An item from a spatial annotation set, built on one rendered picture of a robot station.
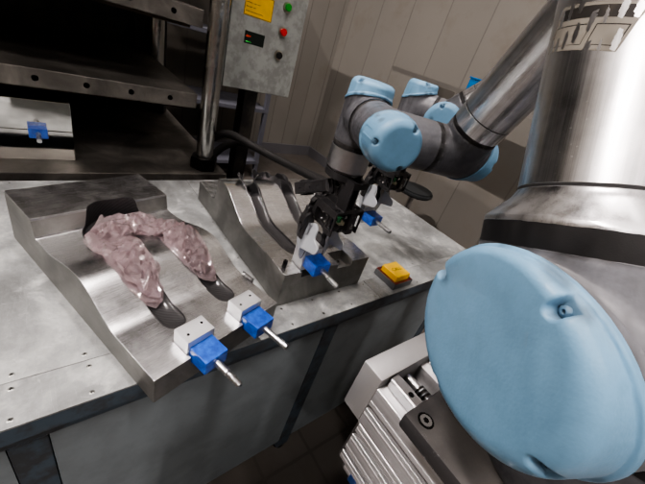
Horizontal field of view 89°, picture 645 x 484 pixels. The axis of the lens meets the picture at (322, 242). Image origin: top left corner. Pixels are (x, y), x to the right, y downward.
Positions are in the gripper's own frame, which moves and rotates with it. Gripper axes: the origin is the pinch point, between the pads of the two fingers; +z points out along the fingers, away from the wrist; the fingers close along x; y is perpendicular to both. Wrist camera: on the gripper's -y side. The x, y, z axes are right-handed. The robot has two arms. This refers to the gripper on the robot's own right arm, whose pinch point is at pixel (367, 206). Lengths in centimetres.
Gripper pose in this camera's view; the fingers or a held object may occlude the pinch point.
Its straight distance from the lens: 98.2
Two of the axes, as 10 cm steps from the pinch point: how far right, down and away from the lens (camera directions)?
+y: 5.8, 5.6, -6.0
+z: -2.8, 8.2, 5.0
